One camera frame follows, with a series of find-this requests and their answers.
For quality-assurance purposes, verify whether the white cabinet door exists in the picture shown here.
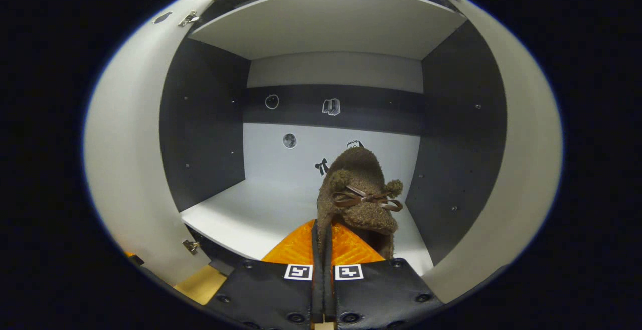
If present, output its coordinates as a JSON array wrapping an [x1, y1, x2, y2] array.
[[83, 0, 214, 286], [421, 0, 563, 304]]

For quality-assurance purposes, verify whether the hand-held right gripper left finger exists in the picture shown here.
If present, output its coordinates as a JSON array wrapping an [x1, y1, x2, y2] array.
[[203, 219, 325, 330]]

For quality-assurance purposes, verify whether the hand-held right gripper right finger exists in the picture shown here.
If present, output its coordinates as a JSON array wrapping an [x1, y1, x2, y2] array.
[[324, 220, 444, 330]]

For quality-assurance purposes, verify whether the white shoe cabinet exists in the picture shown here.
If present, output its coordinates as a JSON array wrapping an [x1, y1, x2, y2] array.
[[159, 0, 507, 275]]

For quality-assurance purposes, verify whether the brown fuzzy shoe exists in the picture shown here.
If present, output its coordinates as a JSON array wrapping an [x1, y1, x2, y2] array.
[[316, 147, 404, 260]]

